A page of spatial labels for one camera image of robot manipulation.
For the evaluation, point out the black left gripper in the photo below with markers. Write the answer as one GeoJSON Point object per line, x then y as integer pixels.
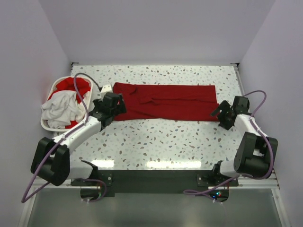
{"type": "Point", "coordinates": [120, 109]}

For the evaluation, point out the dark red t-shirt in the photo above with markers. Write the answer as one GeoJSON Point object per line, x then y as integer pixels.
{"type": "Point", "coordinates": [172, 102]}

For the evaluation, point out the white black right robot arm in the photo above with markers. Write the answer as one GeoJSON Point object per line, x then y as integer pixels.
{"type": "Point", "coordinates": [256, 153]}

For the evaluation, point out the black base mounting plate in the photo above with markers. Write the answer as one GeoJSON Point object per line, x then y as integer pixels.
{"type": "Point", "coordinates": [108, 183]}

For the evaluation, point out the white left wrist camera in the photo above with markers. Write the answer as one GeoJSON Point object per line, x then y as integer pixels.
{"type": "Point", "coordinates": [105, 89]}

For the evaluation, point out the aluminium table frame rail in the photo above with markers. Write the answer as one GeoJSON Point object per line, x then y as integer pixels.
{"type": "Point", "coordinates": [248, 124]}

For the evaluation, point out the white laundry basket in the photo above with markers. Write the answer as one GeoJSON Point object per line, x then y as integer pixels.
{"type": "Point", "coordinates": [81, 103]}

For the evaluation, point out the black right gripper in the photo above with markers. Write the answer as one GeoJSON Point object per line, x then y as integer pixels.
{"type": "Point", "coordinates": [224, 106]}

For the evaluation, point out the bright red t-shirt in basket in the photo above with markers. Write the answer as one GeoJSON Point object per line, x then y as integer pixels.
{"type": "Point", "coordinates": [68, 84]}

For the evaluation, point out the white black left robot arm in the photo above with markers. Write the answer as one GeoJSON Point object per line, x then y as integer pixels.
{"type": "Point", "coordinates": [52, 157]}

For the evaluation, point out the white t-shirt in basket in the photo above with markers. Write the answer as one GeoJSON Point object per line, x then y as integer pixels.
{"type": "Point", "coordinates": [61, 109]}

